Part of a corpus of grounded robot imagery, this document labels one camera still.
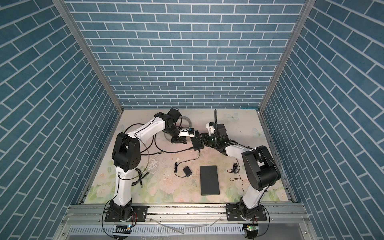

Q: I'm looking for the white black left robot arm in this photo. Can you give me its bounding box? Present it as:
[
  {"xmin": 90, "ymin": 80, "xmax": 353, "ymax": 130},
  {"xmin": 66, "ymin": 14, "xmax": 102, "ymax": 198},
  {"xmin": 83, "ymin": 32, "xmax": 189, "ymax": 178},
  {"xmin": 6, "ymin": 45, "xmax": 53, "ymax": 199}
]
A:
[{"xmin": 112, "ymin": 108, "xmax": 189, "ymax": 207}]

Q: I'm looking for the aluminium corner post right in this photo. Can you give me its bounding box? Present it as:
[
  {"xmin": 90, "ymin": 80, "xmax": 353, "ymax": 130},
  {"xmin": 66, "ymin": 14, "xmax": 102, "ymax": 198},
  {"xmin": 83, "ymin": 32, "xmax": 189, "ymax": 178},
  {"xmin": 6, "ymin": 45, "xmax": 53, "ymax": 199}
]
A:
[{"xmin": 259, "ymin": 0, "xmax": 316, "ymax": 112}]

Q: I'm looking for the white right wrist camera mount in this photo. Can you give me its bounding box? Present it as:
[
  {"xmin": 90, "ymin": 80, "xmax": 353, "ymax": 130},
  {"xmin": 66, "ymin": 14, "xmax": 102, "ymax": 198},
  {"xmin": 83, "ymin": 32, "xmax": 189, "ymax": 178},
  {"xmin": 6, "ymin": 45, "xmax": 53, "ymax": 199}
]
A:
[{"xmin": 206, "ymin": 122, "xmax": 216, "ymax": 136}]

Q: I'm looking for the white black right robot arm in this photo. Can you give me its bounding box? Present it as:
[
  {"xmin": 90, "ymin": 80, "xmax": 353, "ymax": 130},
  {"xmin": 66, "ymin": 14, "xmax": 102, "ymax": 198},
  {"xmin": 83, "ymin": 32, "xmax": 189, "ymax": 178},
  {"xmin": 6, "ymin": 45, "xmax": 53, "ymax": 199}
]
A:
[{"xmin": 199, "ymin": 122, "xmax": 281, "ymax": 209}]

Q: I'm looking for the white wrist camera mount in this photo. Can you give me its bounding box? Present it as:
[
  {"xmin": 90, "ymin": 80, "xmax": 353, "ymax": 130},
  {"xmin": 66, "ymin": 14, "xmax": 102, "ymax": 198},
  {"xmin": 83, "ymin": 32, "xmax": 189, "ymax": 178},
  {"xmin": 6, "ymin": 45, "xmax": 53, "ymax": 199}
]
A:
[
  {"xmin": 206, "ymin": 122, "xmax": 216, "ymax": 136},
  {"xmin": 179, "ymin": 128, "xmax": 195, "ymax": 138}
]

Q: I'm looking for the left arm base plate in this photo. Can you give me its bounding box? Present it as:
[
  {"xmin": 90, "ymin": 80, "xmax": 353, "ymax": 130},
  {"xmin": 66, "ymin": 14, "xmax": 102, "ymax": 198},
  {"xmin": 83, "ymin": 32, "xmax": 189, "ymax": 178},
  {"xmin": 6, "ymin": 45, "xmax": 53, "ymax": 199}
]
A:
[{"xmin": 104, "ymin": 206, "xmax": 148, "ymax": 223}]

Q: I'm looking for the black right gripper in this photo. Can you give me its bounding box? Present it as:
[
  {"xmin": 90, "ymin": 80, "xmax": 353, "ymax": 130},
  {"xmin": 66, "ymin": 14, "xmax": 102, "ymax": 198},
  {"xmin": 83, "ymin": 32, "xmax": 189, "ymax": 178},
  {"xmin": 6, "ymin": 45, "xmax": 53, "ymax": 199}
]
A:
[{"xmin": 194, "ymin": 132, "xmax": 221, "ymax": 148}]

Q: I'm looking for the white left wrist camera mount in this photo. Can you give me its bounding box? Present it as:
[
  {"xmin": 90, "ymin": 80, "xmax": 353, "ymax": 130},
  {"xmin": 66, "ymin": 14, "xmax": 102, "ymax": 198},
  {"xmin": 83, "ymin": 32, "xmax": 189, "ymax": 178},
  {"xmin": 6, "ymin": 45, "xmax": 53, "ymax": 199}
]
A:
[{"xmin": 179, "ymin": 128, "xmax": 195, "ymax": 138}]

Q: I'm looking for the black ethernet cable loop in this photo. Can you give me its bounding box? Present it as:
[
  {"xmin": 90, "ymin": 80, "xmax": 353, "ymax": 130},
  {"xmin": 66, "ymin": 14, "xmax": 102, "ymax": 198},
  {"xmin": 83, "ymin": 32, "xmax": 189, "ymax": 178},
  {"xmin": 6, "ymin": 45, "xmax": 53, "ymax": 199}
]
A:
[{"xmin": 124, "ymin": 123, "xmax": 164, "ymax": 157}]

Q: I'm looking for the large flat black box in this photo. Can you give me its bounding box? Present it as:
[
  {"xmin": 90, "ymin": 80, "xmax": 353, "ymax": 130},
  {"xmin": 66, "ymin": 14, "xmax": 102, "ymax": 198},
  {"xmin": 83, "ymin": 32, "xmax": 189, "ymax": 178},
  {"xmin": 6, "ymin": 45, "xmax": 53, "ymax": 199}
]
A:
[{"xmin": 200, "ymin": 166, "xmax": 220, "ymax": 196}]

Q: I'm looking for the aluminium front rail frame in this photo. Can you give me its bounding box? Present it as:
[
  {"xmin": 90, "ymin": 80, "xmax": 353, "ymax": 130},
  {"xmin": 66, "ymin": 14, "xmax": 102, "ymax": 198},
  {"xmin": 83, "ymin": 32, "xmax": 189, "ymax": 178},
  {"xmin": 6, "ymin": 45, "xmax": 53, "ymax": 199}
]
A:
[{"xmin": 54, "ymin": 202, "xmax": 316, "ymax": 240}]

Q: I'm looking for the black power adapter with cord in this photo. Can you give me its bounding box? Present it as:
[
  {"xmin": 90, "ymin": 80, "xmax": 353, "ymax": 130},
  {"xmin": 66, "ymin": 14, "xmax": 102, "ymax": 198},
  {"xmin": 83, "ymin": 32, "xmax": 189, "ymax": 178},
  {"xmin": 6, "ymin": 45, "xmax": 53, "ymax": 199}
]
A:
[{"xmin": 174, "ymin": 150, "xmax": 201, "ymax": 178}]

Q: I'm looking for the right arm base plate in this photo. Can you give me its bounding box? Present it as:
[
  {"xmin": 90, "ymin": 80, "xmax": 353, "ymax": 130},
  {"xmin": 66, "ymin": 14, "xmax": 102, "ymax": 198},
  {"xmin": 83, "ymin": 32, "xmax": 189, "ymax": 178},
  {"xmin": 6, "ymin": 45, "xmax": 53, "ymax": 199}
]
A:
[{"xmin": 225, "ymin": 203, "xmax": 267, "ymax": 222}]

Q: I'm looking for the long black ethernet cable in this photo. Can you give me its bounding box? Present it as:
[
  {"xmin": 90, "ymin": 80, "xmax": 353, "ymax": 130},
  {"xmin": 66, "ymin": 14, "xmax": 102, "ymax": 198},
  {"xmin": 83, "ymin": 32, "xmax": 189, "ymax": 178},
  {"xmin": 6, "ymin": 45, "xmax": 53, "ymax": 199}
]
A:
[{"xmin": 153, "ymin": 133, "xmax": 194, "ymax": 154}]

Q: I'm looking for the aluminium corner post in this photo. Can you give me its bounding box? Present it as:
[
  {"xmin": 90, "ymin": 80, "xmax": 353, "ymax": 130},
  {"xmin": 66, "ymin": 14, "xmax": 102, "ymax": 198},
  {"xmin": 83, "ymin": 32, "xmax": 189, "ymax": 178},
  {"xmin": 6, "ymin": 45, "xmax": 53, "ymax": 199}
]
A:
[
  {"xmin": 259, "ymin": 0, "xmax": 316, "ymax": 112},
  {"xmin": 52, "ymin": 0, "xmax": 124, "ymax": 113}
]

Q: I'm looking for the grey cable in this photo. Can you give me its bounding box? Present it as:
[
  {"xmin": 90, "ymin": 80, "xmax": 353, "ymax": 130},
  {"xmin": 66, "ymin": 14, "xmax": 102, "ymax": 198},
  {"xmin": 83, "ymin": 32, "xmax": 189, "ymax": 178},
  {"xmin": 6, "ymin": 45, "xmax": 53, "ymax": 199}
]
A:
[{"xmin": 163, "ymin": 115, "xmax": 193, "ymax": 142}]

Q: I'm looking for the aluminium corner post left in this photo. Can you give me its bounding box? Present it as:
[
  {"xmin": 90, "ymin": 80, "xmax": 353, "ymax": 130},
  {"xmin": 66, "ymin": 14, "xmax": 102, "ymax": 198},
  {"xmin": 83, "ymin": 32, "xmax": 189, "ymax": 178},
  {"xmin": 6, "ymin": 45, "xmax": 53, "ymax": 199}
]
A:
[{"xmin": 52, "ymin": 0, "xmax": 124, "ymax": 113}]

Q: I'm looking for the thin black wire tangle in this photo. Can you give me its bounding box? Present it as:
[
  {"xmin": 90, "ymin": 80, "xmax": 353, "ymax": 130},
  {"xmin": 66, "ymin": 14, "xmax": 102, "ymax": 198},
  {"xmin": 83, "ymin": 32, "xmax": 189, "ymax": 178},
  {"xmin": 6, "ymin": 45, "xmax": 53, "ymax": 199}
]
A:
[{"xmin": 226, "ymin": 162, "xmax": 245, "ymax": 193}]

